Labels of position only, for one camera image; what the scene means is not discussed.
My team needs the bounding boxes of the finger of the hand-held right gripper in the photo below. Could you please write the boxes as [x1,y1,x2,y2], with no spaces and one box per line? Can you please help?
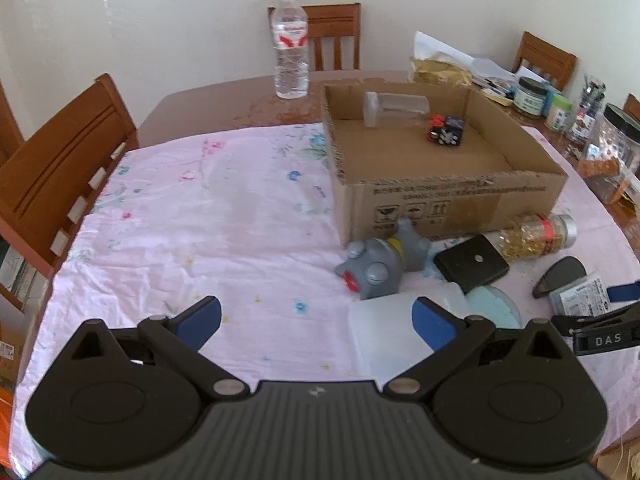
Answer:
[606,281,640,305]
[551,301,640,357]

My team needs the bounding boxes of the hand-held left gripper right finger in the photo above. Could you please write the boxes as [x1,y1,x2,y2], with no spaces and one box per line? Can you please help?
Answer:
[382,296,576,404]

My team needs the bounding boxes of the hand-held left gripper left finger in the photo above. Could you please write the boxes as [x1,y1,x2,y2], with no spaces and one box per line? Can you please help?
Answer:
[69,296,248,403]

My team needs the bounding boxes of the white printed packet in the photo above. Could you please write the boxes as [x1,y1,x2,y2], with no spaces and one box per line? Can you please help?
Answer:
[548,271,611,317]

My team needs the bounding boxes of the translucent white plastic container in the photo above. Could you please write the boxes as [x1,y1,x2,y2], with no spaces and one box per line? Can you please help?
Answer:
[347,281,468,381]

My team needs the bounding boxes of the light blue toy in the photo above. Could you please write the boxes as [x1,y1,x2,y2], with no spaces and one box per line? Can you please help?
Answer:
[465,284,522,330]

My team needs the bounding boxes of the black wedge-shaped case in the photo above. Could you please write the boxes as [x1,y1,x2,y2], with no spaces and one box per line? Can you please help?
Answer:
[532,256,587,300]

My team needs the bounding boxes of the black square plate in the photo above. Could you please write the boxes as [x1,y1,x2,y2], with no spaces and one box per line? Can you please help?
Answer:
[432,234,511,295]

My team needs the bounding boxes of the grey rubber toy figure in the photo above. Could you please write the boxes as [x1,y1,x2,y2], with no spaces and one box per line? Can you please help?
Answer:
[334,217,432,301]

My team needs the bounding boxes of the golden capsule bottle silver cap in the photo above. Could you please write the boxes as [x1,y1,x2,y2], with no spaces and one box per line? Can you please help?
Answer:
[492,212,578,263]

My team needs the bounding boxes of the cardboard box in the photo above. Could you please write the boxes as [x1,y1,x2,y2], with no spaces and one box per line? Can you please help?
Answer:
[320,81,570,247]

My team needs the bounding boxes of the pink floral tablecloth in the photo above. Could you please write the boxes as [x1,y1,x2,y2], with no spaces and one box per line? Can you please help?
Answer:
[10,122,640,466]

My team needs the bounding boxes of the large clear jar black lid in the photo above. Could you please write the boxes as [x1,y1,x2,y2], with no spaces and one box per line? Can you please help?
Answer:
[582,103,640,204]

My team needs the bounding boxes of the clear jar of pens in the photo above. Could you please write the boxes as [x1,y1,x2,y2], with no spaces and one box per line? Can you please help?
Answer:
[565,75,608,143]

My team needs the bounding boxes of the green-lid small jar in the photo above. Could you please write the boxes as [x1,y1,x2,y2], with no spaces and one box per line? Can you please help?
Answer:
[545,95,575,132]

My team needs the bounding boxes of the black toy train red caps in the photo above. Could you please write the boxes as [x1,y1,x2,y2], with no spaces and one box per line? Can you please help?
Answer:
[426,113,465,148]

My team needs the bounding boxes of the pale storage box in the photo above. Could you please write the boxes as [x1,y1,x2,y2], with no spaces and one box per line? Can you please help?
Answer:
[0,240,41,311]

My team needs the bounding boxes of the small brown carton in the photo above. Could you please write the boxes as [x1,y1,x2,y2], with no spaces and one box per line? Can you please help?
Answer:
[0,321,25,386]

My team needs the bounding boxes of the wooden grooved-back dining chair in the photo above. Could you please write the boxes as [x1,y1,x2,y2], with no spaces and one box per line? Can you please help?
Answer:
[0,72,140,291]

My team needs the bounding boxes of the dark-lid jar with pale label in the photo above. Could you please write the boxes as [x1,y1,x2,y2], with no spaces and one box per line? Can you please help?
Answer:
[513,77,549,120]

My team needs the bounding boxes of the clear empty plastic jar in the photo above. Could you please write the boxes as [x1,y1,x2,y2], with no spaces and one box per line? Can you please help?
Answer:
[363,91,431,128]

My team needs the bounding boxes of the pile of white papers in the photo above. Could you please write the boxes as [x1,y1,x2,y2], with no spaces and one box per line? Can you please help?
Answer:
[467,55,518,107]

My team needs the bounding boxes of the clear plastic water bottle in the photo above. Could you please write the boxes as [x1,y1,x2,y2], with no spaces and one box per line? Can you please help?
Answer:
[272,0,311,100]

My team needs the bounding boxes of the white tissue sheet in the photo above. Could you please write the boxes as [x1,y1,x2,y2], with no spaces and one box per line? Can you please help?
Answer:
[414,31,468,61]

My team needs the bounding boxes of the wooden slatted dining chair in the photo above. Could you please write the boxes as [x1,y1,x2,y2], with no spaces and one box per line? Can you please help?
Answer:
[267,2,362,73]

